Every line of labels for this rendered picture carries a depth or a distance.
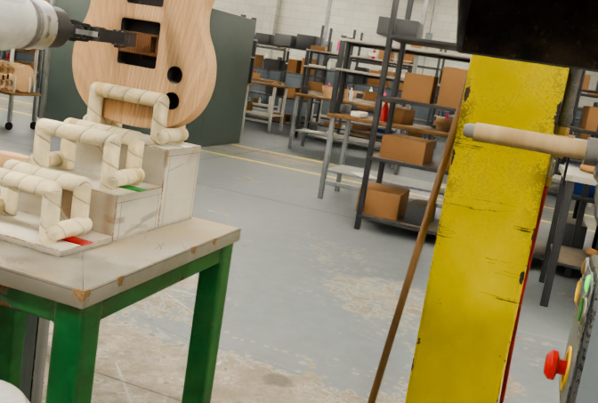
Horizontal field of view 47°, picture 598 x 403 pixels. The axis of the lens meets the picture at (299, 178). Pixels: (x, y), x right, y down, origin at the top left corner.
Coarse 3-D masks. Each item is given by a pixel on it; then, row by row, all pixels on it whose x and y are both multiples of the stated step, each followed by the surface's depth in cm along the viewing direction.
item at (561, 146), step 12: (480, 132) 117; (492, 132) 117; (504, 132) 116; (516, 132) 116; (528, 132) 116; (504, 144) 117; (516, 144) 116; (528, 144) 115; (540, 144) 114; (552, 144) 114; (564, 144) 113; (576, 144) 113; (564, 156) 114; (576, 156) 113
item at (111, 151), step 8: (112, 144) 133; (120, 144) 135; (104, 152) 134; (112, 152) 134; (104, 160) 134; (112, 160) 134; (104, 168) 134; (112, 168) 134; (104, 176) 134; (104, 184) 135
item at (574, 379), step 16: (592, 256) 95; (592, 288) 83; (576, 304) 94; (592, 304) 83; (576, 320) 93; (592, 320) 83; (576, 336) 89; (592, 336) 83; (576, 352) 85; (592, 352) 83; (576, 368) 85; (592, 368) 83; (560, 384) 96; (576, 384) 84; (592, 384) 84; (560, 400) 92; (576, 400) 84; (592, 400) 84
